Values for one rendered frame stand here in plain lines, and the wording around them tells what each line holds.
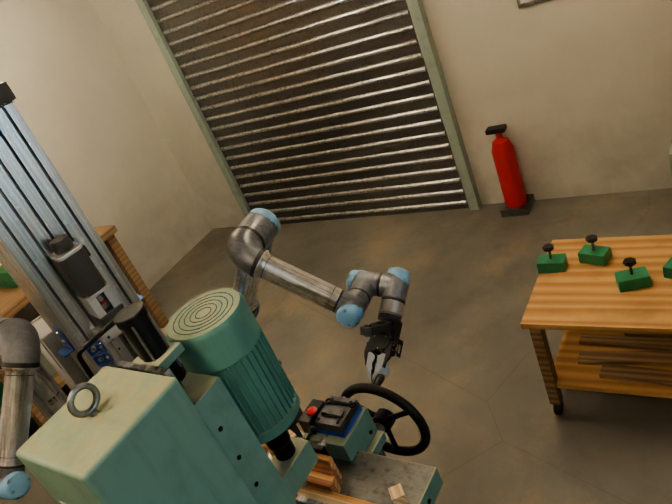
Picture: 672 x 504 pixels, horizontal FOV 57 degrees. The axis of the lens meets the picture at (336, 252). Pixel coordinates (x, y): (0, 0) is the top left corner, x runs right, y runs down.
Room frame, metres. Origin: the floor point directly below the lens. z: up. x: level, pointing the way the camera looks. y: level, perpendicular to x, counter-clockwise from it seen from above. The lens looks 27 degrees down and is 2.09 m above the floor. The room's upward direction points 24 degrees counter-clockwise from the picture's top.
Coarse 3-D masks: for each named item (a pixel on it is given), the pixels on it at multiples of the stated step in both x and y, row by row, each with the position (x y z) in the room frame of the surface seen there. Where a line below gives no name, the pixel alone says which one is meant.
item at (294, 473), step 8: (296, 440) 1.15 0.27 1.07; (304, 440) 1.14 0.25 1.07; (296, 448) 1.13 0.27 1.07; (304, 448) 1.12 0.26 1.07; (312, 448) 1.14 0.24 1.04; (296, 456) 1.10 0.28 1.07; (304, 456) 1.11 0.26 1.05; (312, 456) 1.13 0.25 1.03; (280, 464) 1.10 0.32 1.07; (288, 464) 1.09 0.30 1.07; (296, 464) 1.09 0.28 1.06; (304, 464) 1.10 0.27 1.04; (312, 464) 1.12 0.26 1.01; (280, 472) 1.08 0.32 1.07; (288, 472) 1.07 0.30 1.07; (296, 472) 1.08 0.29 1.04; (304, 472) 1.10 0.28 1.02; (288, 480) 1.06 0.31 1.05; (296, 480) 1.07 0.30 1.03; (304, 480) 1.09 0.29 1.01; (288, 488) 1.05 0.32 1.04; (296, 488) 1.07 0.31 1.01
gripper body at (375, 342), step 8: (384, 320) 1.57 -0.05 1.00; (392, 320) 1.56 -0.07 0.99; (400, 320) 1.55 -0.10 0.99; (392, 328) 1.54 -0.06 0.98; (400, 328) 1.57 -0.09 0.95; (376, 336) 1.53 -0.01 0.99; (384, 336) 1.51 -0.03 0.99; (392, 336) 1.51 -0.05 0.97; (368, 344) 1.52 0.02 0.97; (376, 344) 1.51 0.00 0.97; (384, 344) 1.49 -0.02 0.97; (392, 344) 1.49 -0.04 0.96; (400, 344) 1.52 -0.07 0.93; (376, 352) 1.52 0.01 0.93; (400, 352) 1.51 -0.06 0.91
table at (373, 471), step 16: (384, 432) 1.27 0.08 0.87; (368, 448) 1.24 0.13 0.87; (336, 464) 1.20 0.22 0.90; (352, 464) 1.18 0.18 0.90; (368, 464) 1.16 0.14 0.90; (384, 464) 1.13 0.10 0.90; (400, 464) 1.11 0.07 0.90; (416, 464) 1.09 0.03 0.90; (352, 480) 1.13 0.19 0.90; (368, 480) 1.11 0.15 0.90; (384, 480) 1.09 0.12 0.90; (400, 480) 1.07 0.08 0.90; (416, 480) 1.05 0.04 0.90; (432, 480) 1.04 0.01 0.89; (352, 496) 1.08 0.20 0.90; (368, 496) 1.06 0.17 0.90; (384, 496) 1.04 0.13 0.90; (416, 496) 1.01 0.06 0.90; (432, 496) 1.02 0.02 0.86
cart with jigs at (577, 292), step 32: (544, 256) 2.13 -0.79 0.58; (576, 256) 2.11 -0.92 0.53; (608, 256) 1.99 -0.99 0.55; (640, 256) 1.94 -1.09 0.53; (544, 288) 2.00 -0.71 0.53; (576, 288) 1.92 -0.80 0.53; (608, 288) 1.84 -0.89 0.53; (640, 288) 1.77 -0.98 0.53; (544, 320) 1.82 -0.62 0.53; (576, 320) 1.75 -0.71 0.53; (608, 320) 1.68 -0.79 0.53; (640, 320) 1.62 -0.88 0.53; (544, 352) 1.84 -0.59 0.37; (576, 352) 1.96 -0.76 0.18; (608, 352) 1.87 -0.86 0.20; (640, 352) 1.80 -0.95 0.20; (576, 384) 1.80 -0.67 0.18; (608, 384) 1.73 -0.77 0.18; (640, 384) 1.67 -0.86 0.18
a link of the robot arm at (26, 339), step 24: (0, 336) 1.60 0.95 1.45; (24, 336) 1.59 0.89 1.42; (24, 360) 1.54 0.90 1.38; (24, 384) 1.52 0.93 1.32; (24, 408) 1.49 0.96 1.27; (0, 432) 1.46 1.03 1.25; (24, 432) 1.46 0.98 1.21; (0, 456) 1.42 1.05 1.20; (0, 480) 1.38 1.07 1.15; (24, 480) 1.39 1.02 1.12
